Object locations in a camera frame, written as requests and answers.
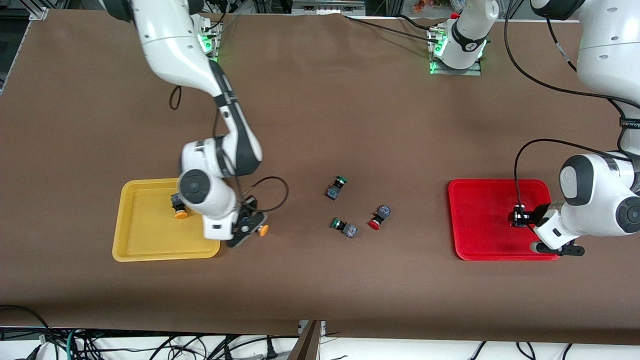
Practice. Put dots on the red push button switch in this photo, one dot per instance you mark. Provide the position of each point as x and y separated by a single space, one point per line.
383 212
517 219

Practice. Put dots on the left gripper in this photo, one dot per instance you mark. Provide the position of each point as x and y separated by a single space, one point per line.
533 215

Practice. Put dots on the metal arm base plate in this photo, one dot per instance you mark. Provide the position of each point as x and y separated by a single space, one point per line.
467 71
212 47

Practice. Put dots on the black plug under table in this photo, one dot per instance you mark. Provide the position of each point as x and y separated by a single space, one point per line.
270 350

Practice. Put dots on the aluminium frame bar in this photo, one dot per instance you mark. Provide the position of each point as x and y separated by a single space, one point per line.
327 6

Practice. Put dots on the small metal bracket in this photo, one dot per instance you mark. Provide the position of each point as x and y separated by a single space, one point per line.
322 327

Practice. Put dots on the green push button switch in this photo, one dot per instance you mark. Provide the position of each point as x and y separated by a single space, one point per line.
332 192
350 230

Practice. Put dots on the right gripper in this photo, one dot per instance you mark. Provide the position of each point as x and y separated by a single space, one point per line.
246 208

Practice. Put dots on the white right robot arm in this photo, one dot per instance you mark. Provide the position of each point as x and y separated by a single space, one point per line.
170 45

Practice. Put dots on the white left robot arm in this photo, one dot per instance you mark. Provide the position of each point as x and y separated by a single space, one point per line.
607 50

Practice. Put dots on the brown table cover sheet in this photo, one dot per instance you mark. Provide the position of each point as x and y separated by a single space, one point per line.
320 125

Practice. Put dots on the yellow plastic tray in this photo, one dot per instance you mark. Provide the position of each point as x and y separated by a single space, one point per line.
145 235

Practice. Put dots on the red plastic tray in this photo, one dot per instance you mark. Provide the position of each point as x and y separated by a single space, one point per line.
490 220

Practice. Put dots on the brown wooden beam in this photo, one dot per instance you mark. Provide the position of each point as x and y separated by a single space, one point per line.
305 347

